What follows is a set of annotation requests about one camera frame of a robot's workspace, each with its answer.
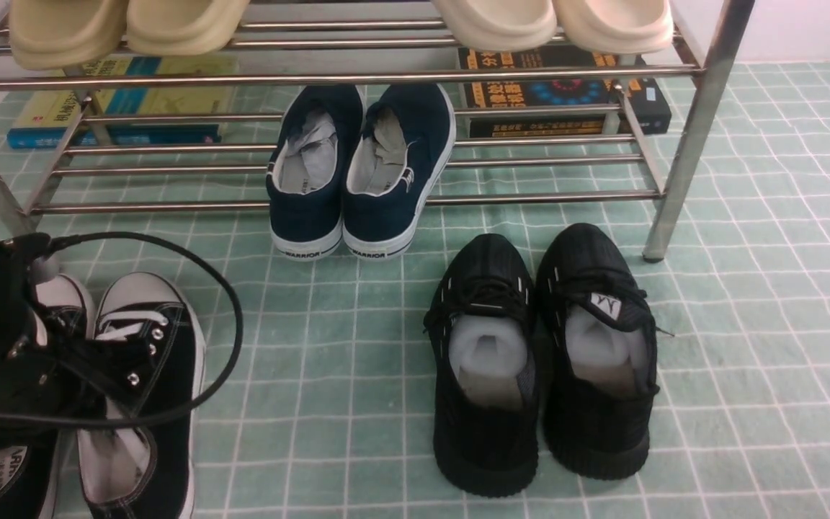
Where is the black book stack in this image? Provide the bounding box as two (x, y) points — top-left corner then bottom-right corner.
(458, 45), (673, 139)

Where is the navy slip-on shoe left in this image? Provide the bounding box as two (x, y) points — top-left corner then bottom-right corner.
(266, 84), (365, 262)

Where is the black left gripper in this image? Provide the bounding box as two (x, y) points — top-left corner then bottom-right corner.
(0, 233), (97, 447)

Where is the black knit sneaker right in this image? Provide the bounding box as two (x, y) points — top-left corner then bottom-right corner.
(535, 223), (660, 481)

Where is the metal shoe rack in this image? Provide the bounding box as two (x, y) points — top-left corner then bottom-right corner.
(0, 1), (754, 263)

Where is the black knit sneaker left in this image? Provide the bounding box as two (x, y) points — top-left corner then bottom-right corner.
(424, 234), (541, 498)

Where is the navy slip-on shoe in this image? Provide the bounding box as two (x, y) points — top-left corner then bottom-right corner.
(266, 84), (365, 262)
(342, 84), (457, 260)

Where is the cream slipper inner right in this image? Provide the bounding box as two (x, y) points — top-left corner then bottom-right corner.
(432, 1), (558, 53)

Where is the black cable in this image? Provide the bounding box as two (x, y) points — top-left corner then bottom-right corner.
(0, 231), (244, 431)

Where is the cream slipper far right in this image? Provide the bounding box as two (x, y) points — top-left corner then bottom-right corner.
(551, 1), (674, 55)

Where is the tan slipper far left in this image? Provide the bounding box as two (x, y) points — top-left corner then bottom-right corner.
(9, 1), (128, 70)

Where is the black knit sneaker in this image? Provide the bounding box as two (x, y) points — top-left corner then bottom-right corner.
(535, 223), (660, 481)
(424, 234), (541, 498)

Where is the black canvas sneaker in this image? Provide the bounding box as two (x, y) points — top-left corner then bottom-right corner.
(78, 272), (205, 518)
(0, 273), (95, 518)

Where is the yellow blue book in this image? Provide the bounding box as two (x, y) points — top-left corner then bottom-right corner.
(6, 55), (239, 150)

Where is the tan slipper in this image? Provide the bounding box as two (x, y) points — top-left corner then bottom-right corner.
(126, 1), (251, 56)
(9, 1), (128, 70)

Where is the green checkered tablecloth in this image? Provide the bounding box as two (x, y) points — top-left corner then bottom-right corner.
(40, 62), (830, 518)

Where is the cream slipper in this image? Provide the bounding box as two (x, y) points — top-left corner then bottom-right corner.
(432, 1), (558, 53)
(551, 1), (674, 55)

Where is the navy slip-on shoe right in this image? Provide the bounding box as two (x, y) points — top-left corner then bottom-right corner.
(342, 84), (457, 260)

